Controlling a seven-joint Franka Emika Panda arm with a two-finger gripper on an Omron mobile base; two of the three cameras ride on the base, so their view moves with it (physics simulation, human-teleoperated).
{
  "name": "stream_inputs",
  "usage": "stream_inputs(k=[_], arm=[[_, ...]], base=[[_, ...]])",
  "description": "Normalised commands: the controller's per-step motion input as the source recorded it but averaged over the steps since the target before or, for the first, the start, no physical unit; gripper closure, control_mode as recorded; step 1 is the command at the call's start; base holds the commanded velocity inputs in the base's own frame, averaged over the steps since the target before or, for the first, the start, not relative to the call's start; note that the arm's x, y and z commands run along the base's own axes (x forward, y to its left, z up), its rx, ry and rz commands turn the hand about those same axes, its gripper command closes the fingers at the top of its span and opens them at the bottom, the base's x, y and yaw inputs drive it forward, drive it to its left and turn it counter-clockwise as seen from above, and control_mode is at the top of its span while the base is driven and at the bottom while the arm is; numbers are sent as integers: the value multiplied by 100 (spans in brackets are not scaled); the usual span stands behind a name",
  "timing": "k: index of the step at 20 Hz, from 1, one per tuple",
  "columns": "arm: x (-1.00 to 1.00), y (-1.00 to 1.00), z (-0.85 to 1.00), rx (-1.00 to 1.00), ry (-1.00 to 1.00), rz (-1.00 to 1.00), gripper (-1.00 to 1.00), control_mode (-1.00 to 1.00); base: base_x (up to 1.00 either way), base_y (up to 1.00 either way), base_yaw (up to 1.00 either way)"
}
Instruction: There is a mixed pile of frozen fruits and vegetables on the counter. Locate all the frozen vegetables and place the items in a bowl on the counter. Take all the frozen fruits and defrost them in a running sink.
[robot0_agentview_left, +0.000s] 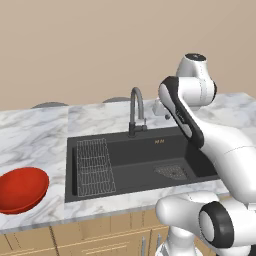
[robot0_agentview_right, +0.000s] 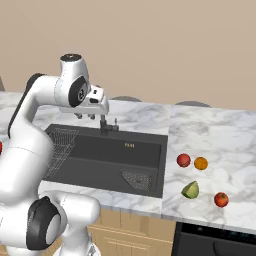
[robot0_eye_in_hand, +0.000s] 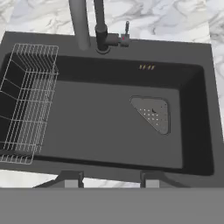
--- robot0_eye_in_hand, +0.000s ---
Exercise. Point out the grey triangular sink drain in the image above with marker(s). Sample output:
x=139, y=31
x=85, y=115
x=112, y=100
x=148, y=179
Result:
x=153, y=113

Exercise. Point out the black kitchen sink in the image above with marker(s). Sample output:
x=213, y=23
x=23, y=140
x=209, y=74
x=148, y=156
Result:
x=116, y=122

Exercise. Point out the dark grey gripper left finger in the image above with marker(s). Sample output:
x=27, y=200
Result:
x=71, y=178

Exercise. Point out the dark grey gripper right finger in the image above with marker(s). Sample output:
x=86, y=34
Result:
x=151, y=178

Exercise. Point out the black sink tap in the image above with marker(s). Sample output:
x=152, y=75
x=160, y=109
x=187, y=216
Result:
x=100, y=29

